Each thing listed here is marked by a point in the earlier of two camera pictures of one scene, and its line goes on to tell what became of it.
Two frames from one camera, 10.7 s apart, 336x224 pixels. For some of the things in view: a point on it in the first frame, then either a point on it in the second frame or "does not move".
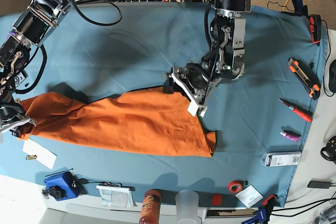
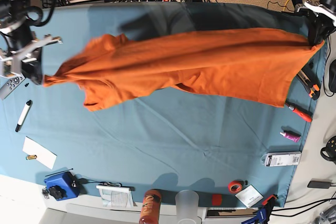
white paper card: (43, 155) does not move
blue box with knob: (63, 186) does not move
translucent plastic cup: (187, 203) does not move
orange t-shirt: (153, 119) -> (258, 64)
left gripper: (12, 115) -> (12, 62)
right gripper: (195, 81) -> (320, 27)
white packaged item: (280, 159) does not move
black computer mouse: (332, 76) does not move
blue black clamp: (263, 212) does not move
